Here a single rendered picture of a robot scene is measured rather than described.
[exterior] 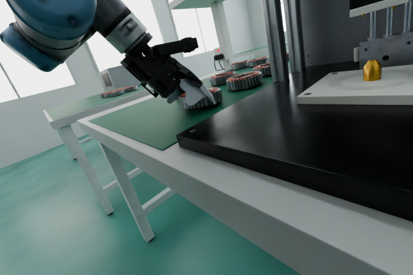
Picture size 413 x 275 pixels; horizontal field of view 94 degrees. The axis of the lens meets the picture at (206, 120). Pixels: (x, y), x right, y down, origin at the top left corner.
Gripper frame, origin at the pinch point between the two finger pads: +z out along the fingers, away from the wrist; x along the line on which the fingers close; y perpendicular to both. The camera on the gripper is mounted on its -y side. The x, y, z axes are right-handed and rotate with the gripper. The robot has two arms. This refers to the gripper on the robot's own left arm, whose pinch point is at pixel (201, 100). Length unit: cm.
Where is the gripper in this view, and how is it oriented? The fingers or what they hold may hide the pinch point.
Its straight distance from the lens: 51.0
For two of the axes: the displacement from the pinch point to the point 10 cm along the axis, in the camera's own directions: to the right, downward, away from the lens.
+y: -5.7, 7.8, -2.7
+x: 5.5, 1.2, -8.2
